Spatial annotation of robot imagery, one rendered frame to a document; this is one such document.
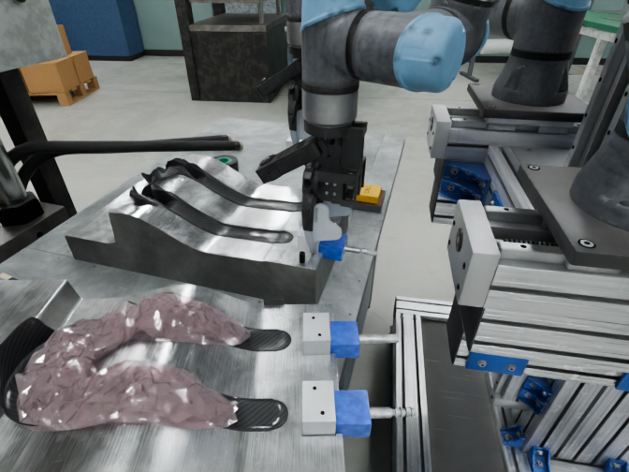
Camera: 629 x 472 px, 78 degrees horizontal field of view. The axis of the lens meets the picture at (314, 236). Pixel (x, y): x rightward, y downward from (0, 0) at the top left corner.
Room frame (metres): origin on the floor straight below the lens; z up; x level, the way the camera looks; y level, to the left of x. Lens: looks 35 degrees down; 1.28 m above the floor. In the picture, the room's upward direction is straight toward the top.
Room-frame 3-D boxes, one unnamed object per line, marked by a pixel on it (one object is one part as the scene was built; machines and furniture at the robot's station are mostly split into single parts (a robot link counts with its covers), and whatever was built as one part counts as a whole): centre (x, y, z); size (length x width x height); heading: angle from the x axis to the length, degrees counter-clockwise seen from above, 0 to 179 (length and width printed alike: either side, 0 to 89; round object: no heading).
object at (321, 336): (0.36, -0.05, 0.86); 0.13 x 0.05 x 0.05; 91
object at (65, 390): (0.30, 0.22, 0.90); 0.26 x 0.18 x 0.08; 91
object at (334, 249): (0.52, -0.04, 0.89); 0.13 x 0.05 x 0.05; 74
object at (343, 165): (0.53, -0.03, 1.04); 0.09 x 0.08 x 0.12; 74
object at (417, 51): (0.48, -0.11, 1.20); 0.11 x 0.11 x 0.08; 52
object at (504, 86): (0.89, -0.48, 1.09); 0.15 x 0.15 x 0.10
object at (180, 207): (0.64, 0.19, 0.92); 0.35 x 0.16 x 0.09; 74
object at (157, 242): (0.66, 0.20, 0.87); 0.50 x 0.26 x 0.14; 74
